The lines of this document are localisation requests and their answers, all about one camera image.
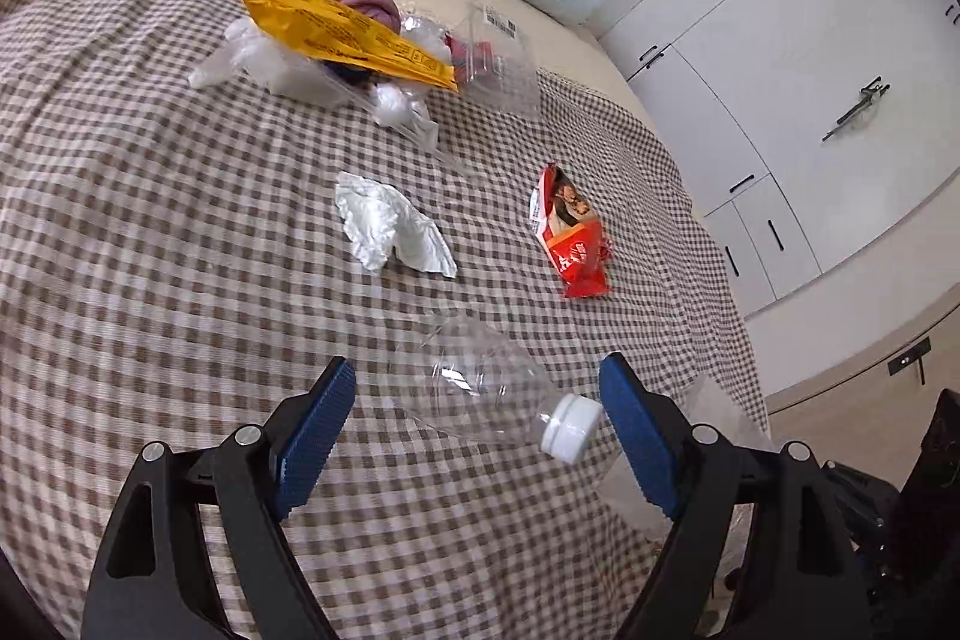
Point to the brown checked blanket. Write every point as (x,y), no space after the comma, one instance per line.
(187,235)

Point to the red orange snack packet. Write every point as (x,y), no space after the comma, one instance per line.
(566,220)

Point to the white tissue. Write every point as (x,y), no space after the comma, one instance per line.
(390,227)

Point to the yellow snack bag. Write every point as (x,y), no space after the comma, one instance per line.
(345,36)

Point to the white wardrobe drawer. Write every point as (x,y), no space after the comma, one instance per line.
(742,280)
(787,250)

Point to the white wardrobe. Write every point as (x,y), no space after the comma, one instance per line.
(787,48)

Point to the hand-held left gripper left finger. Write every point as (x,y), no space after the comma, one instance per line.
(315,437)

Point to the white tissue ball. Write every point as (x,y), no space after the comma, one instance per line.
(397,106)

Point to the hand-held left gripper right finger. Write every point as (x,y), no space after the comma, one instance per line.
(637,441)

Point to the purple cloth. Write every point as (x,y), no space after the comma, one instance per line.
(371,3)

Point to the clear plastic clamshell container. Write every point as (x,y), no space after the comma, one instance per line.
(499,63)

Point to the white plastic bag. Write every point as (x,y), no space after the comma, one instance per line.
(255,59)

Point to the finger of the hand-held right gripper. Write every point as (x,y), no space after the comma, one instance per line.
(934,460)

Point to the clear bottle white cap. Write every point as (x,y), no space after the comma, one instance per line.
(480,385)

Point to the black floor socket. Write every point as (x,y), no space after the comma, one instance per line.
(910,355)

